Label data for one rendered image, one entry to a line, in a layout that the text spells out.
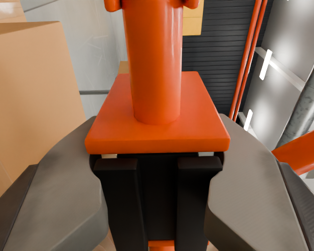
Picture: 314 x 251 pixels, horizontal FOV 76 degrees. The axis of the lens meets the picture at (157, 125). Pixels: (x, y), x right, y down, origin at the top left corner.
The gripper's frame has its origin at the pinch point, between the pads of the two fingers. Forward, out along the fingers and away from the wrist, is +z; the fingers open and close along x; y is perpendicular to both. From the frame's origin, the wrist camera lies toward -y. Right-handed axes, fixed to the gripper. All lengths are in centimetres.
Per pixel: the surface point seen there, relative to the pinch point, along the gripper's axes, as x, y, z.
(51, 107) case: -13.0, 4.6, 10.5
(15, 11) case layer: -54, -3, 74
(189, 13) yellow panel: 88, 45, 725
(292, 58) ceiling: 502, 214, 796
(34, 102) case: -12.9, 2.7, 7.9
